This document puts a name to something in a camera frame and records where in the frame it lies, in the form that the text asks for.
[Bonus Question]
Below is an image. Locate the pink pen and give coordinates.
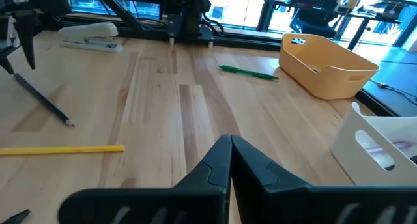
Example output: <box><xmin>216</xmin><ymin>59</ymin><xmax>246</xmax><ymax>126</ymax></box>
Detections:
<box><xmin>366</xmin><ymin>139</ymin><xmax>417</xmax><ymax>156</ymax></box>

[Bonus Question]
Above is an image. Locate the white plastic bin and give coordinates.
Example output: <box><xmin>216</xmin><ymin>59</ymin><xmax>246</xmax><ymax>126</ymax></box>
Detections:
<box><xmin>330</xmin><ymin>102</ymin><xmax>417</xmax><ymax>187</ymax></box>

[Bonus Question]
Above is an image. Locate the dark brown pencil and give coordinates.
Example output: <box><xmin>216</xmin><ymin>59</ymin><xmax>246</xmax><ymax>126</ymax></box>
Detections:
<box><xmin>12</xmin><ymin>72</ymin><xmax>76</xmax><ymax>128</ymax></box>

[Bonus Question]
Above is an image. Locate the thin black floor cable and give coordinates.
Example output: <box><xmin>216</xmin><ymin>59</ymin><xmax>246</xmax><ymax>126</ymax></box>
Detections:
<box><xmin>371</xmin><ymin>79</ymin><xmax>417</xmax><ymax>105</ymax></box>

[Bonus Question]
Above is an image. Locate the black-legged desk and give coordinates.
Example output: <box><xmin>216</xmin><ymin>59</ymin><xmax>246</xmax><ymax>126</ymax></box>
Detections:
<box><xmin>253</xmin><ymin>0</ymin><xmax>417</xmax><ymax>52</ymax></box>

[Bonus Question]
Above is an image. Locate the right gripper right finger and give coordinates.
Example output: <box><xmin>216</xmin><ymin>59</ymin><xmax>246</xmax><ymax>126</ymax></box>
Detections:
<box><xmin>231</xmin><ymin>134</ymin><xmax>417</xmax><ymax>224</ymax></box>

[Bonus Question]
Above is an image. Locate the green pen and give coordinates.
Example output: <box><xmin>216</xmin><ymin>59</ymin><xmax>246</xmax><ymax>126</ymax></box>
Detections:
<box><xmin>218</xmin><ymin>64</ymin><xmax>280</xmax><ymax>82</ymax></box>

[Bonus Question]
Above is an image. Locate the black office chair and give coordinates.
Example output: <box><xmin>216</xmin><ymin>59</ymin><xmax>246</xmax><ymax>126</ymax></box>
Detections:
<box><xmin>289</xmin><ymin>7</ymin><xmax>341</xmax><ymax>38</ymax></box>

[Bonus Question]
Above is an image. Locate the black pen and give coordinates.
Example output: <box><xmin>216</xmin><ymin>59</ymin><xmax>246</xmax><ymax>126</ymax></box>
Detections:
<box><xmin>0</xmin><ymin>208</ymin><xmax>31</xmax><ymax>224</ymax></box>

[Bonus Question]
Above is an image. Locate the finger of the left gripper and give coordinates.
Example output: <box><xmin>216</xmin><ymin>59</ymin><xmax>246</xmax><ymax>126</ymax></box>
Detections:
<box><xmin>0</xmin><ymin>43</ymin><xmax>16</xmax><ymax>76</ymax></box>
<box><xmin>12</xmin><ymin>11</ymin><xmax>36</xmax><ymax>70</ymax></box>

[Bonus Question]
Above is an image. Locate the yellow plastic bin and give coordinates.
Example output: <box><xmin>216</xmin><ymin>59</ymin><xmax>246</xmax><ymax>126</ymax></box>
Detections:
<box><xmin>278</xmin><ymin>33</ymin><xmax>381</xmax><ymax>101</ymax></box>

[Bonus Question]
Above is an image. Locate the yellow pencil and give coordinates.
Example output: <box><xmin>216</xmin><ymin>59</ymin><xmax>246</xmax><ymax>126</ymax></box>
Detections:
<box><xmin>0</xmin><ymin>145</ymin><xmax>126</xmax><ymax>157</ymax></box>

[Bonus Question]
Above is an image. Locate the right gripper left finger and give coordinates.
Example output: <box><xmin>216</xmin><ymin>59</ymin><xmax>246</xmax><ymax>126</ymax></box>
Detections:
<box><xmin>57</xmin><ymin>134</ymin><xmax>233</xmax><ymax>224</ymax></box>

